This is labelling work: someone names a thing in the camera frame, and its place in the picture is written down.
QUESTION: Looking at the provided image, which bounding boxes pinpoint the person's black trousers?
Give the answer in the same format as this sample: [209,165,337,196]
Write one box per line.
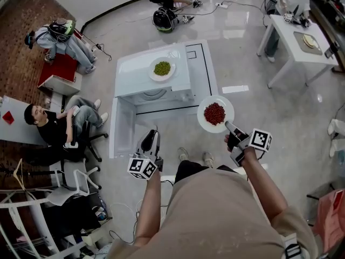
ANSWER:
[174,160,249,185]

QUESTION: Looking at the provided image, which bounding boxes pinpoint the grey table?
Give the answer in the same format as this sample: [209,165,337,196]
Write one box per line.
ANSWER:
[0,95,52,147]

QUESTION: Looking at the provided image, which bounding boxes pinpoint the wooden clothes hanger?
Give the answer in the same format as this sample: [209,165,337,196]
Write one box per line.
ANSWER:
[12,158,28,192]

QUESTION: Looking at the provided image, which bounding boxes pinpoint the person's right forearm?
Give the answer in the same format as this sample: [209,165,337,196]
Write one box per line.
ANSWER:
[240,146,288,222]

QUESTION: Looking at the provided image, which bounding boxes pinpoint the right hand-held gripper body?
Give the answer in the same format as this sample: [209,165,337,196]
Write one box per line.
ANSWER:
[226,128,273,168]

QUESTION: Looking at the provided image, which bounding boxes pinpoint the red topped white box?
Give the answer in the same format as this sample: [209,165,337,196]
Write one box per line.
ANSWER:
[37,52,83,97]

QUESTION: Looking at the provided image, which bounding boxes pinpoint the person's left forearm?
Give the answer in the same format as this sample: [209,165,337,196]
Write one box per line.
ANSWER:
[134,171,163,248]

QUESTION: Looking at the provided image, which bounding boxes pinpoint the plain white table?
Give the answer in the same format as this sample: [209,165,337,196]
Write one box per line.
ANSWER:
[256,14,340,89]

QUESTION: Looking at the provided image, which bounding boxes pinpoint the red bean food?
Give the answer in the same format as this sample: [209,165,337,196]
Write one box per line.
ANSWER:
[203,103,226,126]

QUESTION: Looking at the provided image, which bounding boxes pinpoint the white table with black lines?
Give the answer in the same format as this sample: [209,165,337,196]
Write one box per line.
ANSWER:
[134,39,219,116]

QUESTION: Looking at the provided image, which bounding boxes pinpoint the grey tray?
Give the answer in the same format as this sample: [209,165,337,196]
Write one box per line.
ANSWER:
[293,31,323,56]

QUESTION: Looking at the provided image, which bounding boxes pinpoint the person's beige shirt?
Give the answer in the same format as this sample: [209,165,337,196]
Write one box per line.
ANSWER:
[106,168,324,259]

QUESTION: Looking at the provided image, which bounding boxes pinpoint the plate with pale food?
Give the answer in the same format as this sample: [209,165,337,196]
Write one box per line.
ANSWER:
[302,33,316,49]

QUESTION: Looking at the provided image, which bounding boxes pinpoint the black charger with cable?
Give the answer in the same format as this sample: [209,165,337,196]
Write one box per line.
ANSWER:
[91,43,113,62]

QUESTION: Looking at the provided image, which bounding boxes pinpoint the white strap with buckle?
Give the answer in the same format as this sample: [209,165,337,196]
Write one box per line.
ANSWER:
[281,233,306,259]

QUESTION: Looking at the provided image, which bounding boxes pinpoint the white chair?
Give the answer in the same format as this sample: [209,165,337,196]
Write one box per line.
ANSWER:
[46,157,103,207]

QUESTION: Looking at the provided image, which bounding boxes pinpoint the person's right beige shoe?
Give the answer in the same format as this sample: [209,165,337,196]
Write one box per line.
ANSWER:
[202,151,215,169]

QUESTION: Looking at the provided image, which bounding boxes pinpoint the white metal rack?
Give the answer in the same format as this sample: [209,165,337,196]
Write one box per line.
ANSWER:
[0,189,81,259]

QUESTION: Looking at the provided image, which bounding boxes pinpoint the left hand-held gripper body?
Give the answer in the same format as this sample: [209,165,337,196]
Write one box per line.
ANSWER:
[127,150,164,181]

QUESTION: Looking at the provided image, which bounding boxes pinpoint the red square paper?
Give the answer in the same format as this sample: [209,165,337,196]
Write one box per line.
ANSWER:
[2,110,16,125]

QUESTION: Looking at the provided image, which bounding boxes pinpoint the green pea food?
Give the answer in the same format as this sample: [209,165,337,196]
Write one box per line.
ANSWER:
[153,61,172,77]

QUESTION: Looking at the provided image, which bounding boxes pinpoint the white floor cable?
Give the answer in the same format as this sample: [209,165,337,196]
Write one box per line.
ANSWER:
[108,198,141,244]

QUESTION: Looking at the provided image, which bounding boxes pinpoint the pink plastic bag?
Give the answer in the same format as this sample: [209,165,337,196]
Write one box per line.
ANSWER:
[312,188,345,254]

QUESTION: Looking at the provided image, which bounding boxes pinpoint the black office chair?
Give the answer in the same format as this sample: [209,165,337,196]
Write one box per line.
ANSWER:
[62,119,109,163]

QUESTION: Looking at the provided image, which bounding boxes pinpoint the person's left beige shoe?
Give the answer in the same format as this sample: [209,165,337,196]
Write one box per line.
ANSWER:
[177,147,190,162]

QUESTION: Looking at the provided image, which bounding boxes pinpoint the white plate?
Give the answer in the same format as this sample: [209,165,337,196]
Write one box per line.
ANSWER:
[148,56,177,82]
[197,95,235,134]

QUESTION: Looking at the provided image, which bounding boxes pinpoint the black green helmet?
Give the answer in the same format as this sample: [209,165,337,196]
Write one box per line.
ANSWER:
[152,6,180,33]
[48,18,74,42]

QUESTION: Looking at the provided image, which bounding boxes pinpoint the person's beige shoe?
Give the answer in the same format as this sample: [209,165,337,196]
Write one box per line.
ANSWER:
[202,151,215,169]
[177,147,190,162]

